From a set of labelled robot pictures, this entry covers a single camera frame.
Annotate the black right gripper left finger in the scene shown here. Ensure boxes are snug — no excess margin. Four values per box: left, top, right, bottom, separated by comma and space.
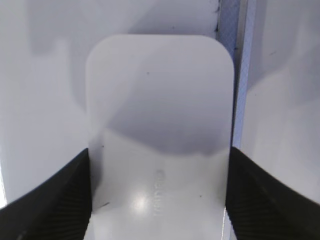
0, 148, 92, 240

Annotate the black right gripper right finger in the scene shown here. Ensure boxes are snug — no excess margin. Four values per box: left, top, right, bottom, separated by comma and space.
225, 147, 320, 240

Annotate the white board eraser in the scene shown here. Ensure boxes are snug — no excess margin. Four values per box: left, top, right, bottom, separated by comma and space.
85, 34, 234, 240

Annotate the white board with grey frame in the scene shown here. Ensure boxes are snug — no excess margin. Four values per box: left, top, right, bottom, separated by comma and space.
0, 0, 320, 206

